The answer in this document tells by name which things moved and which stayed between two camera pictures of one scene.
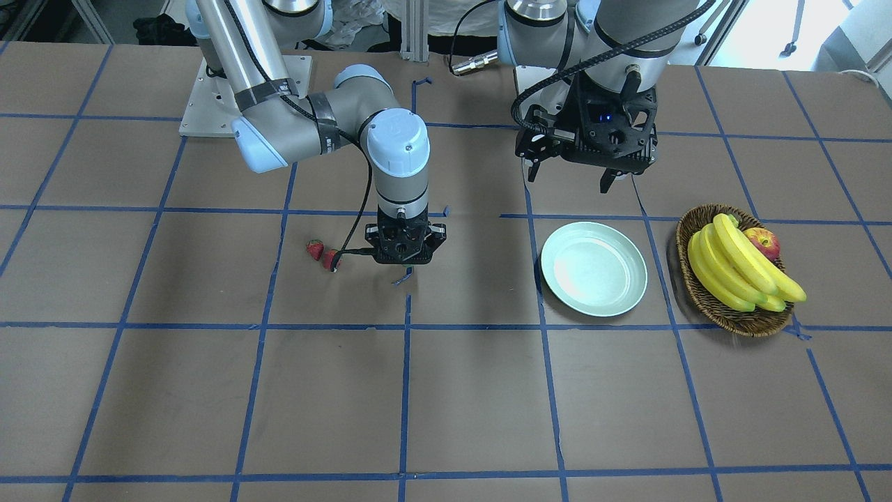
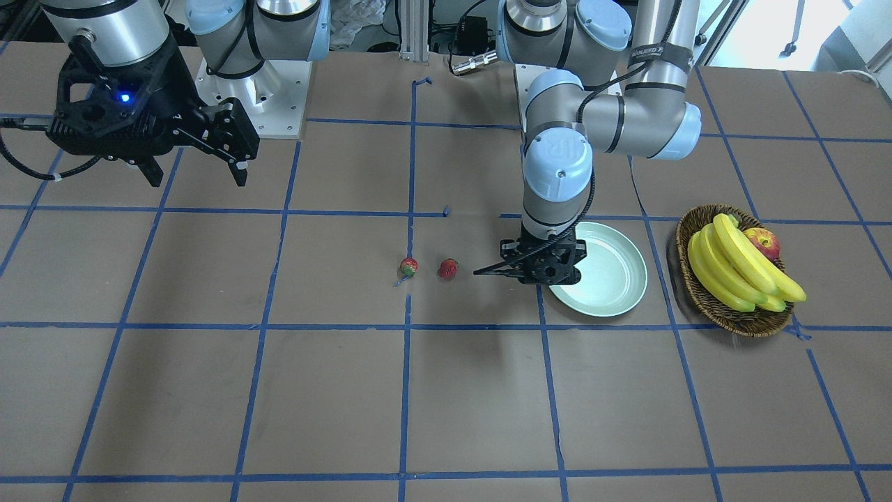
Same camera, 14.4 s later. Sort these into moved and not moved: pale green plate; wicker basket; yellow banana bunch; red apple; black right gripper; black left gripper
Moved: black right gripper; black left gripper
Not moved: red apple; yellow banana bunch; pale green plate; wicker basket
